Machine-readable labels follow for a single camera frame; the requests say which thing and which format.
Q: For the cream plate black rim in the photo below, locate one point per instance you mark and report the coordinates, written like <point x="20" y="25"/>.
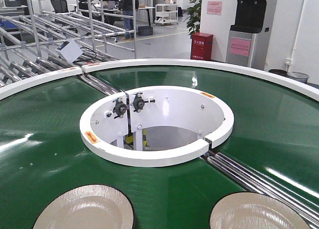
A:
<point x="92" y="206"/>
<point x="247" y="210"/>

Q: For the steel conveyor rollers left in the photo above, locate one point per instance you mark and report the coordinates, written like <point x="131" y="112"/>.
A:
<point x="103" y="87"/>

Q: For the steel conveyor rollers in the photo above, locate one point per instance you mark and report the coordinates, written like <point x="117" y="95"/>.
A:
<point x="254" y="181"/>
<point x="103" y="87"/>

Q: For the red fire extinguisher box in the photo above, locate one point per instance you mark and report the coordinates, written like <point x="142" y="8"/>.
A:
<point x="201" y="47"/>

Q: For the black storage crate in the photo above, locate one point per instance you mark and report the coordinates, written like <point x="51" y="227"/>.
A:
<point x="145" y="30"/>

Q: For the green potted plant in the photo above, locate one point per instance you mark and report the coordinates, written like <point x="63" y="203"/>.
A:
<point x="194" y="18"/>

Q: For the white trolley cart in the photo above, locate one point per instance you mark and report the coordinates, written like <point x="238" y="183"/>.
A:
<point x="166" y="13"/>

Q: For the white control box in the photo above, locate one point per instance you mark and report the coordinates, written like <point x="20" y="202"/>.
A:
<point x="69" y="50"/>

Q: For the black water dispenser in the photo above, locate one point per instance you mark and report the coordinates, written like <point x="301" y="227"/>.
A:
<point x="249" y="19"/>

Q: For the person in dark jacket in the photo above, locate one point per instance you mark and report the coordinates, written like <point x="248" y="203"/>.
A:
<point x="127" y="8"/>

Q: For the green conveyor belt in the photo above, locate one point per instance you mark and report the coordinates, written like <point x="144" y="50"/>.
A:
<point x="276" y="132"/>

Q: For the metal roller rack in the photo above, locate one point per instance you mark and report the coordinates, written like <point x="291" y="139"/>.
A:
<point x="31" y="31"/>

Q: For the white outer conveyor rim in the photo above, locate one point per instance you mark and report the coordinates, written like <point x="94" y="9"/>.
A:
<point x="22" y="85"/>

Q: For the mesh waste bin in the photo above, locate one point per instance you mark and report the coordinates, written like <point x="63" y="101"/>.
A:
<point x="298" y="76"/>

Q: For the steel conveyor rollers right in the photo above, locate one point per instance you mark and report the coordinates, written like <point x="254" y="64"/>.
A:
<point x="254" y="181"/>

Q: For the pink wall notice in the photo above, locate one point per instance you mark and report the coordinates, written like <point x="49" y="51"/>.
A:
<point x="214" y="7"/>

